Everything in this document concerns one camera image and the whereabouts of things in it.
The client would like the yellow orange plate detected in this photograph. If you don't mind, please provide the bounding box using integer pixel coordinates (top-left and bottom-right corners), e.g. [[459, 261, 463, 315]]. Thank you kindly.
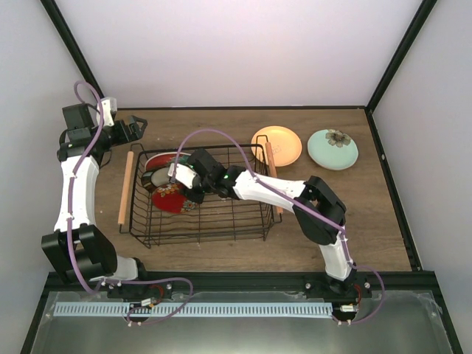
[[251, 125, 302, 167]]

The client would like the light green flower plate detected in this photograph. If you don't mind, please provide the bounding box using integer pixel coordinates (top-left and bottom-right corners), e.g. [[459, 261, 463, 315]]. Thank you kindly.
[[307, 129, 359, 171]]

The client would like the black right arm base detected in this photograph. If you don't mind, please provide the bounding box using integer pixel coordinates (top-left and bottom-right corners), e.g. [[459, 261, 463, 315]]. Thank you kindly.
[[303, 271, 372, 324]]

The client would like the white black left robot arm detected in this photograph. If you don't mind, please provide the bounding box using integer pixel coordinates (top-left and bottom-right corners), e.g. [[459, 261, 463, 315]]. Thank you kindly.
[[41, 97, 151, 298]]

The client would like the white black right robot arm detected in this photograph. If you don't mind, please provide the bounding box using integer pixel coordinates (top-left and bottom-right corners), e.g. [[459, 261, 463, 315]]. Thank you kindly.
[[171, 148, 356, 297]]

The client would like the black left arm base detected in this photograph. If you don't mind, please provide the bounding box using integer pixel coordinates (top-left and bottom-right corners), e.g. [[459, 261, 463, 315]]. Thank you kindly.
[[107, 283, 172, 302]]

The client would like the red floral plate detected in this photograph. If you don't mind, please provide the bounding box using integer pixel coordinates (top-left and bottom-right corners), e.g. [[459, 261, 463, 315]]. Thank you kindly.
[[151, 183, 197, 214]]

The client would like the red teal patterned plate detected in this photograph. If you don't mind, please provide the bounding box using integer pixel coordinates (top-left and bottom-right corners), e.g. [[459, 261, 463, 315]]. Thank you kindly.
[[145, 152, 177, 172]]

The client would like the black rimmed cream plate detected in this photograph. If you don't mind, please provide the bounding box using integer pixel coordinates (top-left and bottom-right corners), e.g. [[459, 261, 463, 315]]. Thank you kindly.
[[141, 168, 178, 194]]

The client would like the clear plastic sheet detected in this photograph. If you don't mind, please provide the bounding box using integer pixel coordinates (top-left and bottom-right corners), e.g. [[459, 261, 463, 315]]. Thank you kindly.
[[33, 291, 452, 353]]

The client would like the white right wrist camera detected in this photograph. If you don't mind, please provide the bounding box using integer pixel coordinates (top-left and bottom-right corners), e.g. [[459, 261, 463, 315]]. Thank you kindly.
[[167, 162, 201, 189]]

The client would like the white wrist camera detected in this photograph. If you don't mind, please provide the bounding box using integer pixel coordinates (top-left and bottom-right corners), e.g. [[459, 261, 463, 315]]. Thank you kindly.
[[96, 97, 117, 127], [167, 162, 201, 189]]

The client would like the left wooden rack handle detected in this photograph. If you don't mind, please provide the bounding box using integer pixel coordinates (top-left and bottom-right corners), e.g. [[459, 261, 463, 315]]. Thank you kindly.
[[118, 150, 134, 226]]

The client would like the wooden rack handle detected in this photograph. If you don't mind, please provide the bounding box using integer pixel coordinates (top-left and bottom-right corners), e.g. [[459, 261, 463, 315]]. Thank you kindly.
[[118, 150, 134, 226], [264, 141, 285, 215]]

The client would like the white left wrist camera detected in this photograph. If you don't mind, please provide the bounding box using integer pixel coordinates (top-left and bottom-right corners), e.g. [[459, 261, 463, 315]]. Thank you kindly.
[[96, 97, 117, 127]]

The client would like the black wire dish rack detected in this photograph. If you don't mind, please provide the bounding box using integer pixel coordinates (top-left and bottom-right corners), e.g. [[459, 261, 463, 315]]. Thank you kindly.
[[119, 144, 282, 249]]

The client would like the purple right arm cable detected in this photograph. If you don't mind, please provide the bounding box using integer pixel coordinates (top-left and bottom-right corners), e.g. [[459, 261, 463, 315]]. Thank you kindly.
[[173, 128, 385, 326]]

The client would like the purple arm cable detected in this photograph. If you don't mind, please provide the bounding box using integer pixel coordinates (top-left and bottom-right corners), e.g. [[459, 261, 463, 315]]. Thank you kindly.
[[74, 80, 195, 327], [173, 128, 385, 326]]

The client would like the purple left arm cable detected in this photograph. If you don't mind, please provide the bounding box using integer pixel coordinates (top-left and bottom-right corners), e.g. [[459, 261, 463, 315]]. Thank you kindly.
[[74, 80, 195, 327]]

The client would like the right wooden rack handle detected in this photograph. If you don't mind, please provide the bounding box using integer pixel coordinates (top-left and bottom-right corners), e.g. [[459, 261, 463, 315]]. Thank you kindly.
[[264, 141, 285, 215]]

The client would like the light blue slotted cable duct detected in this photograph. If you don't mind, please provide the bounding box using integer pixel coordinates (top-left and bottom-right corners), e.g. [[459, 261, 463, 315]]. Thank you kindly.
[[53, 302, 333, 319]]

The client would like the black aluminium frame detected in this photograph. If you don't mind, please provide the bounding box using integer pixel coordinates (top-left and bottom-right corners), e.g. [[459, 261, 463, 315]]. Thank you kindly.
[[21, 1, 464, 353]]

